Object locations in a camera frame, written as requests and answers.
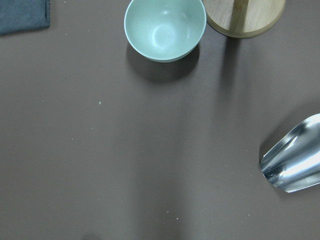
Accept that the steel ice scoop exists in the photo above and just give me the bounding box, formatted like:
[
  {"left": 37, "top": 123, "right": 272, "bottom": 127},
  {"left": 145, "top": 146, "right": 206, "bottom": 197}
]
[{"left": 260, "top": 114, "right": 320, "bottom": 193}]

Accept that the mint green bowl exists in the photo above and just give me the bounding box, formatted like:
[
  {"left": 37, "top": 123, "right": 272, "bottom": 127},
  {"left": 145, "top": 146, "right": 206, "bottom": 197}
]
[{"left": 123, "top": 0, "right": 207, "bottom": 63}]

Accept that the wooden mug tree stand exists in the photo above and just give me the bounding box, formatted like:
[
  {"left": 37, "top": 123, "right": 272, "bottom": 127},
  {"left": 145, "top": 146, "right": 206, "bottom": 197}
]
[{"left": 203, "top": 0, "right": 286, "bottom": 39}]

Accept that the grey folded cloth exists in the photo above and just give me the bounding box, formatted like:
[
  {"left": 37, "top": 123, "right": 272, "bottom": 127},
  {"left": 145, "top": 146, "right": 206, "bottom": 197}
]
[{"left": 0, "top": 0, "right": 51, "bottom": 36}]

